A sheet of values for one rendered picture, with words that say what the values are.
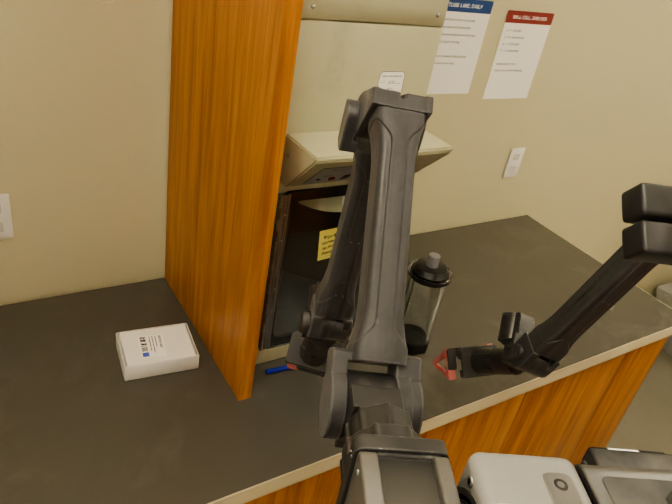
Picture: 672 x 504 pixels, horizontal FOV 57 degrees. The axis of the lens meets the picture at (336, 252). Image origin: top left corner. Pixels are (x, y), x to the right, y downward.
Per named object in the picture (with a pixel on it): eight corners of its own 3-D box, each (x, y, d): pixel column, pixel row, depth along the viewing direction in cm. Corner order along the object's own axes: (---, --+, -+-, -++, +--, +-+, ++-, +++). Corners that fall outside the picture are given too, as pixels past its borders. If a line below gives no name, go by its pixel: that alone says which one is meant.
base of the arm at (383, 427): (332, 532, 59) (355, 446, 53) (328, 463, 66) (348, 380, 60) (419, 537, 60) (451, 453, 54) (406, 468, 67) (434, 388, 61)
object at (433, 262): (402, 269, 150) (408, 246, 147) (434, 265, 154) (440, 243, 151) (421, 290, 143) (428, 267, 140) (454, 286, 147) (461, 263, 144)
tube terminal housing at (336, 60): (212, 303, 159) (238, -13, 120) (319, 281, 176) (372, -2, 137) (253, 365, 142) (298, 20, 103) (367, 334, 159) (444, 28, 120)
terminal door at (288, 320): (260, 348, 140) (281, 191, 119) (369, 321, 156) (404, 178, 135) (261, 350, 139) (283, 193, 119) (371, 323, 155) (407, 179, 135)
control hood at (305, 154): (277, 181, 118) (284, 132, 113) (409, 168, 135) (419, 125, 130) (306, 209, 110) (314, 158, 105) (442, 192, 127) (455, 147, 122)
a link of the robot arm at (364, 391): (355, 417, 60) (407, 422, 61) (347, 348, 69) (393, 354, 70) (336, 478, 65) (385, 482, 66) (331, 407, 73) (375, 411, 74)
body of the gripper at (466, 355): (455, 348, 133) (479, 347, 127) (489, 344, 139) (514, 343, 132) (458, 378, 133) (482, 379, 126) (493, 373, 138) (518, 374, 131)
